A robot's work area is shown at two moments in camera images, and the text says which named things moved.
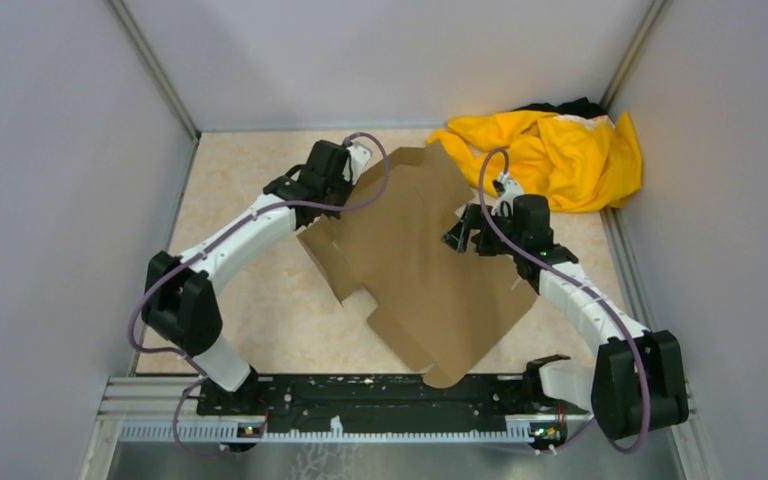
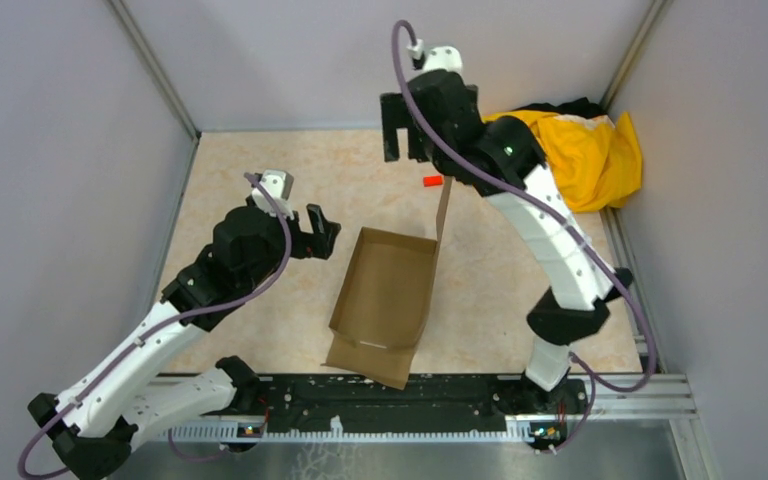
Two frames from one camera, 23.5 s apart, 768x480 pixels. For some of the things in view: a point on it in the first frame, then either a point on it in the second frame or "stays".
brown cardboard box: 440,305 to 379,318
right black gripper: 471,218 to 394,117
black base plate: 385,401 stays
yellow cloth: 580,163 stays
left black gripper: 346,180 to 324,231
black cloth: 581,106 stays
